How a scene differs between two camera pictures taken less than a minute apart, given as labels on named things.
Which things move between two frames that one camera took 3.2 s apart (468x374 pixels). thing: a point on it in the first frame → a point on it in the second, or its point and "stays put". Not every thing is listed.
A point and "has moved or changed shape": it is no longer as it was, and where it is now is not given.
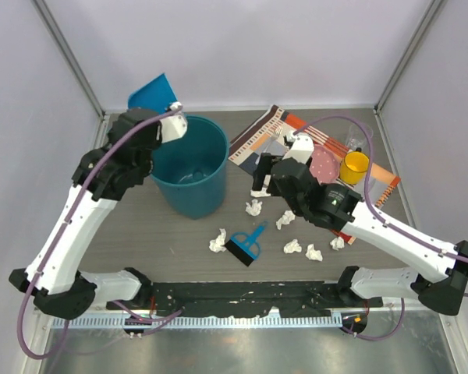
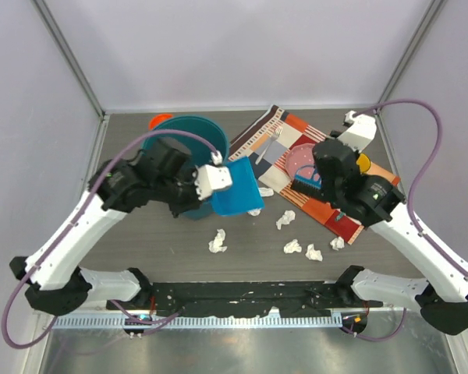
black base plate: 236,298 stays put
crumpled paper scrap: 260,193 stays put
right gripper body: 263,171 → 328,191
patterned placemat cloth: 267,135 stays put
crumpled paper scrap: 313,254 stays put
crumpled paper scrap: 255,208 stays put
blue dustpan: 157,94 → 244,194
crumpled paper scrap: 285,219 stays put
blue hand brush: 245,247 has moved or changed shape
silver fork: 274,136 stays put
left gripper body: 141,127 → 185,203
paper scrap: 216,245 stays put
